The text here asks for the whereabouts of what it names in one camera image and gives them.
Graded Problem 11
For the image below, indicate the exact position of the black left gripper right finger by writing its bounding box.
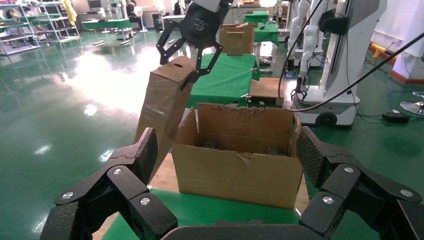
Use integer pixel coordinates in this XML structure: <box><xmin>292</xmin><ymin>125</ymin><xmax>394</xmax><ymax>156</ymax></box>
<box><xmin>295</xmin><ymin>125</ymin><xmax>424</xmax><ymax>240</ymax></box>

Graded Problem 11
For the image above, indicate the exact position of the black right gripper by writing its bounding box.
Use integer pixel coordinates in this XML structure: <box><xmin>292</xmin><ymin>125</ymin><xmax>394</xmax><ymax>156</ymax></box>
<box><xmin>156</xmin><ymin>1</ymin><xmax>230</xmax><ymax>91</ymax></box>

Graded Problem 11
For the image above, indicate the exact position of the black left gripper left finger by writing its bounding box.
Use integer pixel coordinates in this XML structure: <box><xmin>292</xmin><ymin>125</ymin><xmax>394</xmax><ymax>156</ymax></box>
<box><xmin>39</xmin><ymin>127</ymin><xmax>179</xmax><ymax>240</ymax></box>

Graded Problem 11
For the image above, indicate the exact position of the small brown cardboard box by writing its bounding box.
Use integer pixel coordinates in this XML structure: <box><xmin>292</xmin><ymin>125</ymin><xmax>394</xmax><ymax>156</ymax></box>
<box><xmin>134</xmin><ymin>55</ymin><xmax>198</xmax><ymax>182</ymax></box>

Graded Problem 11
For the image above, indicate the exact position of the open cardboard carton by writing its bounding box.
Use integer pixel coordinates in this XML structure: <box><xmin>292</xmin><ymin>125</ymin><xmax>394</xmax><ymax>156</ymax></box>
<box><xmin>218</xmin><ymin>22</ymin><xmax>256</xmax><ymax>57</ymax></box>
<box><xmin>171</xmin><ymin>102</ymin><xmax>304</xmax><ymax>211</ymax></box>

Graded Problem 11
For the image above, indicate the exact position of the white standing fan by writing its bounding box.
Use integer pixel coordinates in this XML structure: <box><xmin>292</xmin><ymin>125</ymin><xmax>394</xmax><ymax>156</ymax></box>
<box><xmin>134</xmin><ymin>5</ymin><xmax>149</xmax><ymax>33</ymax></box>

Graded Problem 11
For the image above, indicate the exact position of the green covered table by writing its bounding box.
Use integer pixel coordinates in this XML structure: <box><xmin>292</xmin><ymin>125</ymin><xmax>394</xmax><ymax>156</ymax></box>
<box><xmin>82</xmin><ymin>18</ymin><xmax>133</xmax><ymax>41</ymax></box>
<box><xmin>243</xmin><ymin>10</ymin><xmax>271</xmax><ymax>24</ymax></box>
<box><xmin>253</xmin><ymin>22</ymin><xmax>281</xmax><ymax>47</ymax></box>

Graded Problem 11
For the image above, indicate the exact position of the black power adapter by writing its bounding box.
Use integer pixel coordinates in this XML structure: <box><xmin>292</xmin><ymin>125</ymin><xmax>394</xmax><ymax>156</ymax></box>
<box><xmin>382</xmin><ymin>111</ymin><xmax>411</xmax><ymax>124</ymax></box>

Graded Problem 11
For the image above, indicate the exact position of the green tablecloth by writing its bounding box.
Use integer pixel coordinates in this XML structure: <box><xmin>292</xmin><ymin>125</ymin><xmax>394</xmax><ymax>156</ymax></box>
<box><xmin>102</xmin><ymin>188</ymin><xmax>301</xmax><ymax>240</ymax></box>

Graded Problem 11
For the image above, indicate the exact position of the silver stool base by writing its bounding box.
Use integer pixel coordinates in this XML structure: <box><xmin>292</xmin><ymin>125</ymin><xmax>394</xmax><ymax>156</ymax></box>
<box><xmin>399</xmin><ymin>91</ymin><xmax>424</xmax><ymax>116</ymax></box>

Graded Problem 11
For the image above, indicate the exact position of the yellow garment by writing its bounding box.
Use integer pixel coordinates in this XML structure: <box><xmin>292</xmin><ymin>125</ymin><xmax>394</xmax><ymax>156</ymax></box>
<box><xmin>62</xmin><ymin>0</ymin><xmax>78</xmax><ymax>27</ymax></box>

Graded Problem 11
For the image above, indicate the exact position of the white shelf rack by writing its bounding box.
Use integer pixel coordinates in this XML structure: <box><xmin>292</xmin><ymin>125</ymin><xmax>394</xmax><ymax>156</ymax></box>
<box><xmin>0</xmin><ymin>2</ymin><xmax>42</xmax><ymax>57</ymax></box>
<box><xmin>33</xmin><ymin>0</ymin><xmax>81</xmax><ymax>44</ymax></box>

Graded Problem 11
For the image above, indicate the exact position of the white wheeled robot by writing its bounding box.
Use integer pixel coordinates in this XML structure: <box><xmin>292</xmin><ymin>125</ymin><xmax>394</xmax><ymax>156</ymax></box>
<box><xmin>286</xmin><ymin>0</ymin><xmax>388</xmax><ymax>127</ymax></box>

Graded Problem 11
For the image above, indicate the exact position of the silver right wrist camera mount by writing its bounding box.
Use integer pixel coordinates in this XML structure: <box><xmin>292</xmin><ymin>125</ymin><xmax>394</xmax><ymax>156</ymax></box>
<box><xmin>191</xmin><ymin>0</ymin><xmax>222</xmax><ymax>13</ymax></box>

